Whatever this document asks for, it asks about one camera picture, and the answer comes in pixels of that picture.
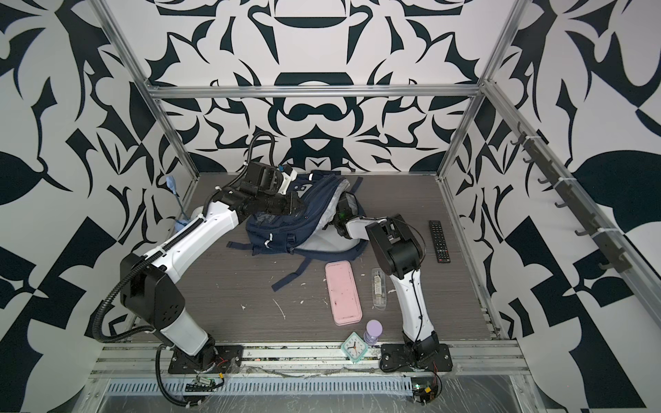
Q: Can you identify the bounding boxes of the navy blue student backpack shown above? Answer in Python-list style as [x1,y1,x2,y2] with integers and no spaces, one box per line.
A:
[227,171,368,292]

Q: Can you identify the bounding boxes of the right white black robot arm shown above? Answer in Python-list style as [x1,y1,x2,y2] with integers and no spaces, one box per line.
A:
[333,192,439,361]

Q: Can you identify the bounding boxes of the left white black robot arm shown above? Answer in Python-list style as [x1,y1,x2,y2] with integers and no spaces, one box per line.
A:
[92,162,305,370]

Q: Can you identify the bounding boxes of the clear plastic ruler case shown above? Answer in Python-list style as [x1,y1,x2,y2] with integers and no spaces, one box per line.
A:
[372,268,387,311]

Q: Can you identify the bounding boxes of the pink pencil case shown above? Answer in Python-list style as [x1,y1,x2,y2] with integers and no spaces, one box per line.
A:
[325,261,363,326]

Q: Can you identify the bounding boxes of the black tv remote control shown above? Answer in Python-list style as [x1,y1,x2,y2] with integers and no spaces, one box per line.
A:
[429,220,451,263]

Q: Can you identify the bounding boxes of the purple lidded small bottle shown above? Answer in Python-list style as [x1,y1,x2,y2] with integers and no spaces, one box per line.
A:
[363,319,383,346]

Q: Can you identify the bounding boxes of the small green alarm clock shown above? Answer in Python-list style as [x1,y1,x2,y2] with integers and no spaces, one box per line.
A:
[340,332,369,364]

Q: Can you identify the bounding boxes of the right circuit board green light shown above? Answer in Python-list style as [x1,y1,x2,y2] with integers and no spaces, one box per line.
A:
[411,376,442,405]

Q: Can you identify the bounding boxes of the left small circuit board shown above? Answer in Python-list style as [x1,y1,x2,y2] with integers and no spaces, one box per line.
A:
[184,374,225,393]

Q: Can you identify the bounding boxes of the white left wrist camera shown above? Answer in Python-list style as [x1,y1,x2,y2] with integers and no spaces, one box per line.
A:
[278,165,298,194]

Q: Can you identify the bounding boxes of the light blue round wall clock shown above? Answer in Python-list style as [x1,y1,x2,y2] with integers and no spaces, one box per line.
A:
[190,206,206,221]

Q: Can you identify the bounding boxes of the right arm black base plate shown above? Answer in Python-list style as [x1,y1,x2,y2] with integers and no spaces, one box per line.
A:
[379,343,454,373]

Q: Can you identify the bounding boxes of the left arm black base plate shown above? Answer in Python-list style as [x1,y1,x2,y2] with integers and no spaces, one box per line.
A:
[167,344,244,374]

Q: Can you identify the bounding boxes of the white perforated cable tray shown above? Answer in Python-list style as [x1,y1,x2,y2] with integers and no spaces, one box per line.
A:
[105,376,413,397]

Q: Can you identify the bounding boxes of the wall mounted hook rail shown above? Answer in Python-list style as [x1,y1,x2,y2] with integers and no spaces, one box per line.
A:
[512,131,633,274]

